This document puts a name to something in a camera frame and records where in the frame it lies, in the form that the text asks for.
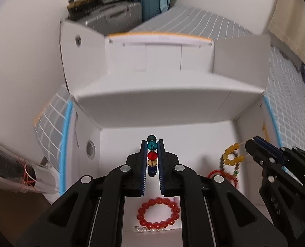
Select white cardboard box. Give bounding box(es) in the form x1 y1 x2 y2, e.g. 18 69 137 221
33 18 284 247

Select white pearl bracelet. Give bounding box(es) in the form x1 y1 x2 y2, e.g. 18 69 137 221
134 225 166 233

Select grey hard suitcase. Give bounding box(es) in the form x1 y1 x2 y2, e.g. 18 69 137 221
84 1 144 35

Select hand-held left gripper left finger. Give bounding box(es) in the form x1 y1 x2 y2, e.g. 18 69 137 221
15 139 149 247

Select teal hard suitcase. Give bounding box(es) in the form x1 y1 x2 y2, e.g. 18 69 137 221
132 0 161 22

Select pile of black electronics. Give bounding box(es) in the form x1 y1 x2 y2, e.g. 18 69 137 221
67 0 134 21

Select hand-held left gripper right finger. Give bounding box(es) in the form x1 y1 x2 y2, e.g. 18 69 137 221
158 139 289 247

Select red bead bracelet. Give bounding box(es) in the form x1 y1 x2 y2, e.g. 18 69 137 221
136 197 181 230

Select multicolour glass bead bracelet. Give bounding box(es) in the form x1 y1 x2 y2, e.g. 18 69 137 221
147 134 158 178

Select red string bracelet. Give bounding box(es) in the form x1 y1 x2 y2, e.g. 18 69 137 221
207 168 240 188

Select yellow bead bracelet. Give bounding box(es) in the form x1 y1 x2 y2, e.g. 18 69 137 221
222 143 246 166

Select clear plastic bag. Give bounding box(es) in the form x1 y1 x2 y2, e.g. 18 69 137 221
0 136 59 195

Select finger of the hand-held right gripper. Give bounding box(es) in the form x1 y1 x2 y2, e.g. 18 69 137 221
245 139 279 171
254 136 287 164

